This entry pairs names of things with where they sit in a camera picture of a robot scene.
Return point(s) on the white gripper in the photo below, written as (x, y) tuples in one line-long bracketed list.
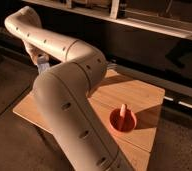
[(34, 52)]

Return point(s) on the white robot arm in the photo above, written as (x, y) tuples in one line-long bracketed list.
[(61, 95)]

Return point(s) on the pink stick in bowl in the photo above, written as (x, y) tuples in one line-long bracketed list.
[(122, 115)]

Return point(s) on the red bowl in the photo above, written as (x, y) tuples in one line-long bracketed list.
[(124, 123)]

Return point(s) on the white shelf frame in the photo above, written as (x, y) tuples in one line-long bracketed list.
[(134, 19)]

